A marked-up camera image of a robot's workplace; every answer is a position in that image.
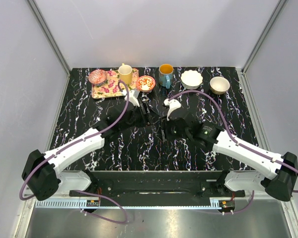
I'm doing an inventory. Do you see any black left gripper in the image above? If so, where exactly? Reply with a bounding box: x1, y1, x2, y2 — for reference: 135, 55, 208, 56
121, 101, 159, 132

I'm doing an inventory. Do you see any black remote control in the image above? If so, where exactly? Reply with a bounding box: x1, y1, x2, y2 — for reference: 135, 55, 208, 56
139, 100, 154, 125

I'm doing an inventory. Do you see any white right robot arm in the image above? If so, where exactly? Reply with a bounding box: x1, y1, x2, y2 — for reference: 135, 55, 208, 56
161, 114, 298, 201

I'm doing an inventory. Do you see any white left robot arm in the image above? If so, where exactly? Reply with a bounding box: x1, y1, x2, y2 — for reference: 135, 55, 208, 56
21, 103, 146, 201

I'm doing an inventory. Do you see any floral rectangular tray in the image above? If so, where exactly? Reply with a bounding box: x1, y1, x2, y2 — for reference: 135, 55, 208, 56
91, 68, 139, 99

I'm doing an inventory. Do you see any orange patterned bowl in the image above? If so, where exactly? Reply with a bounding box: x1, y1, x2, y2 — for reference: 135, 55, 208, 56
136, 75, 155, 93

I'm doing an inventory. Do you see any yellow mug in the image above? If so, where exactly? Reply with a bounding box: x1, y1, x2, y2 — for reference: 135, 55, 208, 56
118, 63, 133, 85

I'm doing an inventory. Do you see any pink patterned bowl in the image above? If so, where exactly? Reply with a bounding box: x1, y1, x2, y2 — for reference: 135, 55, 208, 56
88, 69, 107, 86

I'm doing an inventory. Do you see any white scalloped bowl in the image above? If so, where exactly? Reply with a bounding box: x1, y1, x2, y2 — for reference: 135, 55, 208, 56
180, 70, 203, 90

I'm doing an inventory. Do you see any blue mug orange inside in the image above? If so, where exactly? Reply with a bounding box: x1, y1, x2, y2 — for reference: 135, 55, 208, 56
158, 64, 173, 89

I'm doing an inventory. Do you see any cream floral bowl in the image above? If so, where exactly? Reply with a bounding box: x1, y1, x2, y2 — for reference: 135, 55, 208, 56
210, 76, 230, 95

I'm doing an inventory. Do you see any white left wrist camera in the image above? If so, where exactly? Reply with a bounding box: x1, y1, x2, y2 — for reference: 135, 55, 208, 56
122, 89, 140, 107

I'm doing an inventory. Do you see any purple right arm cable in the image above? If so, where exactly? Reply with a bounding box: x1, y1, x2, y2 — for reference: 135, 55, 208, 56
167, 89, 298, 215

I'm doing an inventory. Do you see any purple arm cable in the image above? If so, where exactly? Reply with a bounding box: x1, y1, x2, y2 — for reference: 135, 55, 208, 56
167, 89, 298, 215
19, 79, 130, 225

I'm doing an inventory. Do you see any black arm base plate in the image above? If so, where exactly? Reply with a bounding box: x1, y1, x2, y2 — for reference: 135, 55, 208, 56
83, 179, 245, 197

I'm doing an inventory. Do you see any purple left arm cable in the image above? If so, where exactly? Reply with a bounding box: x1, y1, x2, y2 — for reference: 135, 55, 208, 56
19, 79, 130, 225

